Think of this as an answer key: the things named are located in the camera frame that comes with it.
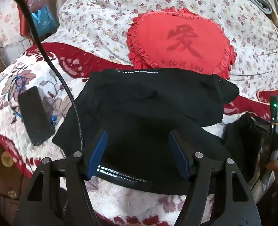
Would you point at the blue plastic bag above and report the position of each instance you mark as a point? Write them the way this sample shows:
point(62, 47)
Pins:
point(43, 18)

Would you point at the red cloth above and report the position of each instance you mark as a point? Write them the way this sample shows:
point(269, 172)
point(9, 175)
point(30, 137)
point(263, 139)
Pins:
point(23, 7)

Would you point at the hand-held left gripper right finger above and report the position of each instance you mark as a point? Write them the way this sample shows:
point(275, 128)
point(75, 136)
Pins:
point(179, 160)

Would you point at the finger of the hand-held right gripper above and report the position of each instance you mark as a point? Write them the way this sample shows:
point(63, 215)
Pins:
point(261, 125)

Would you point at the grey cloth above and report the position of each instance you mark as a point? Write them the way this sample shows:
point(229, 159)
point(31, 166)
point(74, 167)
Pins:
point(259, 0)

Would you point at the black smartphone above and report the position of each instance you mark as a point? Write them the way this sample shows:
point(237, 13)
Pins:
point(35, 115)

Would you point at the floral quilt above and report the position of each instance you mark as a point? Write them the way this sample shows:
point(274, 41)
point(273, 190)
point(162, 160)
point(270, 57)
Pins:
point(101, 16)

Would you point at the black pants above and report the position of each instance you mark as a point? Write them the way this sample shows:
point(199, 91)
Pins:
point(141, 113)

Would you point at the red heart ruffled pillow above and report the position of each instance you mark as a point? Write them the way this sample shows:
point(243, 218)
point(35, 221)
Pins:
point(176, 40)

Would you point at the floral cushion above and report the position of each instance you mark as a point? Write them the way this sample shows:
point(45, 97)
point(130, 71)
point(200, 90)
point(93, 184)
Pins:
point(4, 21)

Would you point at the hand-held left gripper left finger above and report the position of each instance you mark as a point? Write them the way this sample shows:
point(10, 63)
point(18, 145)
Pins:
point(97, 155)

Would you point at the red and white plush blanket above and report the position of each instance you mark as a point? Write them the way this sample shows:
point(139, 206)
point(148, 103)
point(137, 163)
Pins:
point(35, 75)

